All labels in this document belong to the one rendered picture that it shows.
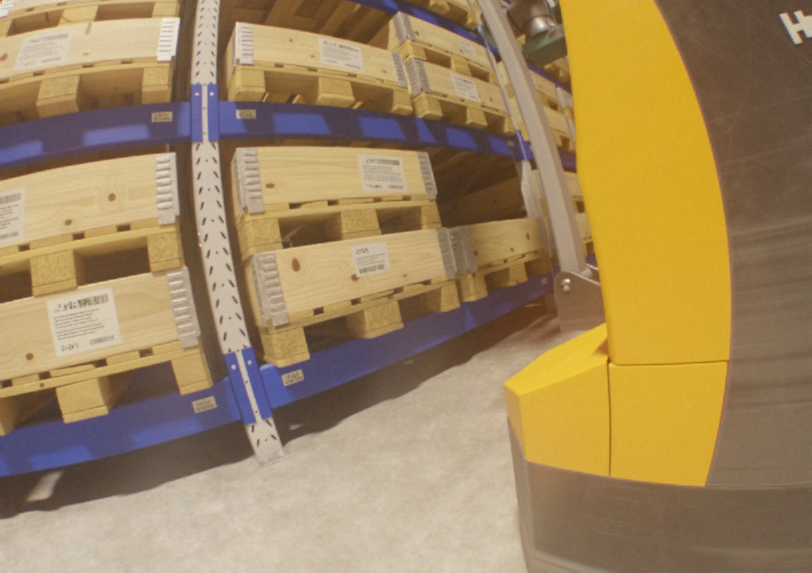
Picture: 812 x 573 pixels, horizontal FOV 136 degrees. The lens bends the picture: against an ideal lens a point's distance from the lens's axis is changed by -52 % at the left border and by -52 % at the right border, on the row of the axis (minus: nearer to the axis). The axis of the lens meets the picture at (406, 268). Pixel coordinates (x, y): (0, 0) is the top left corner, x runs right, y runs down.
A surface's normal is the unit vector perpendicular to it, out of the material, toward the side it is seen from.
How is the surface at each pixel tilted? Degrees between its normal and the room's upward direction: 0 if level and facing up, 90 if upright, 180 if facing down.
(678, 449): 90
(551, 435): 90
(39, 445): 90
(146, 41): 90
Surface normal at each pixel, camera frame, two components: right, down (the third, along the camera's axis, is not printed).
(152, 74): 0.62, -0.14
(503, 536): -0.22, -0.98
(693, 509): -0.76, 0.17
